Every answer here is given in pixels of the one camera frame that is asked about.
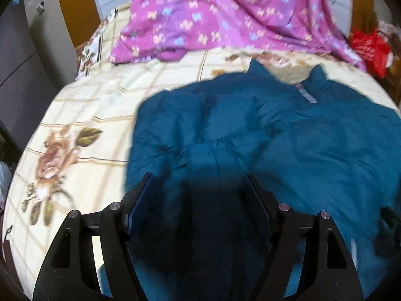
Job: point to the cream floral bed sheet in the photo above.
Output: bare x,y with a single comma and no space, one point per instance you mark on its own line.
78,116

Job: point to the red bag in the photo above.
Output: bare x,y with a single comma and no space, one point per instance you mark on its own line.
369,50

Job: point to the grey wardrobe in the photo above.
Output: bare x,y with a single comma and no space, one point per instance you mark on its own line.
28,69

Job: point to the purple floral quilt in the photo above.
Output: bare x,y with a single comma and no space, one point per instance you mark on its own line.
219,15

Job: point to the teal puffer jacket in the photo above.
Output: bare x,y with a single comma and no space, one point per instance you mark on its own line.
282,138

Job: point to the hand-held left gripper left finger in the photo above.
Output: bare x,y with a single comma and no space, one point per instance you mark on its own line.
137,208

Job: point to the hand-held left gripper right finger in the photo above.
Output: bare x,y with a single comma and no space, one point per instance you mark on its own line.
262,208

